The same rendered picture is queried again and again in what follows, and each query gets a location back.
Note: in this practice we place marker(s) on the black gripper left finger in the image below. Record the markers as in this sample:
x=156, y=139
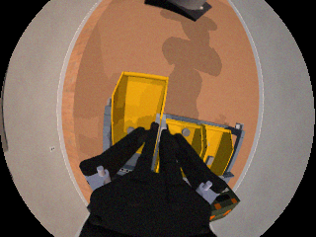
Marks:
x=99, y=170

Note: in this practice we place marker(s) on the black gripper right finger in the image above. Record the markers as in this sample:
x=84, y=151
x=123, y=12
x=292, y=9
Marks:
x=201, y=179

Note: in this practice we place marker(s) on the dark grey metal shelf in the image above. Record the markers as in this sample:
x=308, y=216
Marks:
x=107, y=141

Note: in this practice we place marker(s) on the yellow bin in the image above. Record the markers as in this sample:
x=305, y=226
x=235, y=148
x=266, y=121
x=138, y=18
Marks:
x=221, y=147
x=194, y=139
x=136, y=100

